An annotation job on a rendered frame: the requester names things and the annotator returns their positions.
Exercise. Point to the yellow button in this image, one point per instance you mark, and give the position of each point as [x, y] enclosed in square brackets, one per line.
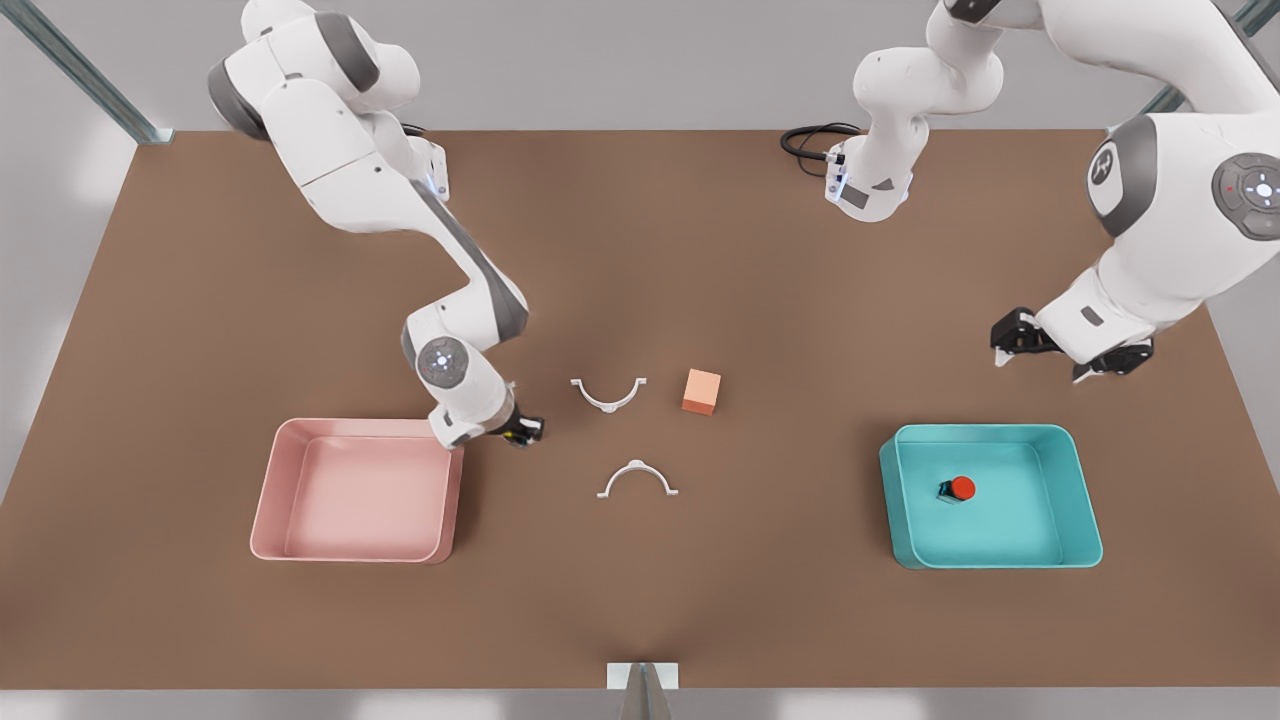
[517, 437]

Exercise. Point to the red button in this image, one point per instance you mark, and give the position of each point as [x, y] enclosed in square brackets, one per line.
[961, 488]

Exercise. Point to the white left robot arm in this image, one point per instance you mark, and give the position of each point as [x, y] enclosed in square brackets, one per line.
[1180, 220]

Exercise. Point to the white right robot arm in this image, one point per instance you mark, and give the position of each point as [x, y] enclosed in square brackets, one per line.
[340, 150]

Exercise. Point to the blue storage box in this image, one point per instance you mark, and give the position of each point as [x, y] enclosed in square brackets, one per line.
[1000, 530]

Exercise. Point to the pink storage box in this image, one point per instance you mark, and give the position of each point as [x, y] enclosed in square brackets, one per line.
[350, 495]

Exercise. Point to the orange cube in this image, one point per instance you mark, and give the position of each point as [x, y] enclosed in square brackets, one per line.
[701, 392]

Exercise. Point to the white curved bracket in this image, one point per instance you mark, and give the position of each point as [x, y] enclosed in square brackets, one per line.
[608, 402]
[637, 468]

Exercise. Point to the silver frame post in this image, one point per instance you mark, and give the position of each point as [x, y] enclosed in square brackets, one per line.
[80, 72]
[642, 690]
[1200, 60]

